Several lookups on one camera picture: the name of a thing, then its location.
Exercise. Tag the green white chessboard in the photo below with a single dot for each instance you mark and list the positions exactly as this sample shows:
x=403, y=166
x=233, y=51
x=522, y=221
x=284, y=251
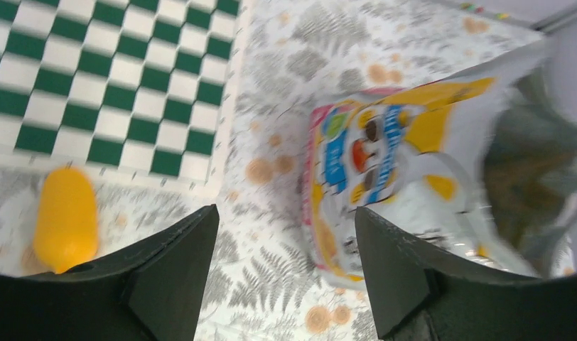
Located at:
x=133, y=92

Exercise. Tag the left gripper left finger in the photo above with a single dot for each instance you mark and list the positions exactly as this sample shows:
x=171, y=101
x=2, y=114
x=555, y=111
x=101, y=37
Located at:
x=149, y=290

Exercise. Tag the cat food bag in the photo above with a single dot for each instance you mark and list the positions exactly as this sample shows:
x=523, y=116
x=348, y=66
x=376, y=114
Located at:
x=479, y=163

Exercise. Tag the yellow plastic scoop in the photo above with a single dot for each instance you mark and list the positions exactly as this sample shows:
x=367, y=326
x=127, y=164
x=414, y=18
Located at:
x=66, y=233

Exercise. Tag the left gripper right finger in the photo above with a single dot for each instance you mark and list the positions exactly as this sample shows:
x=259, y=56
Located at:
x=419, y=291

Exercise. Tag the floral tablecloth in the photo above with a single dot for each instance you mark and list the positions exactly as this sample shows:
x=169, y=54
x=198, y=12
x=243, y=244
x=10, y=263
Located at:
x=262, y=284

